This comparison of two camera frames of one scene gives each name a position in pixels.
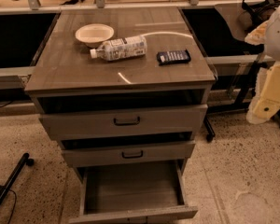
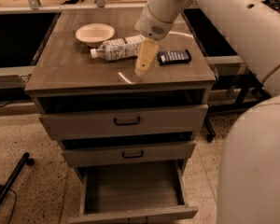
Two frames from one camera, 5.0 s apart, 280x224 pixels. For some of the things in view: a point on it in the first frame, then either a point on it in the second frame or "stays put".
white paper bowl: (93, 35) stays put
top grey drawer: (156, 120) stays put
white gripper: (278, 36) -> (150, 26)
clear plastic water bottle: (119, 49) stays put
